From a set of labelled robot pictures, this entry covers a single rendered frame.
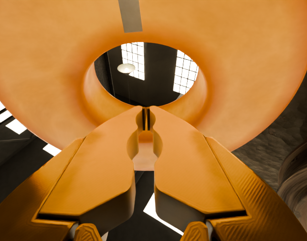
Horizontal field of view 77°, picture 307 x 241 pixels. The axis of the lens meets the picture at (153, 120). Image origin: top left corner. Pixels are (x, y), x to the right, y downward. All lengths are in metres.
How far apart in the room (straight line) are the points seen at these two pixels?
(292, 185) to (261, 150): 0.19
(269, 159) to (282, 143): 0.08
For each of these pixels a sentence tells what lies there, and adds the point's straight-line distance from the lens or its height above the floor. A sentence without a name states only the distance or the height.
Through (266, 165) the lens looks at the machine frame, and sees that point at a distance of 0.70.
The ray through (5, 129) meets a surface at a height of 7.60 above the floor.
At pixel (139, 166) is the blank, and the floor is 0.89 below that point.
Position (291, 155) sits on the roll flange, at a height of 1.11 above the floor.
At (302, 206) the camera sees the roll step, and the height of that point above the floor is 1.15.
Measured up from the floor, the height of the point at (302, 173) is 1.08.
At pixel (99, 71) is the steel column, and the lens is 4.88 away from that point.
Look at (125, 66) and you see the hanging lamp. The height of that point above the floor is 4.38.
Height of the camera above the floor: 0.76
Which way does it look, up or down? 47 degrees up
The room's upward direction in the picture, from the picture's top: 179 degrees counter-clockwise
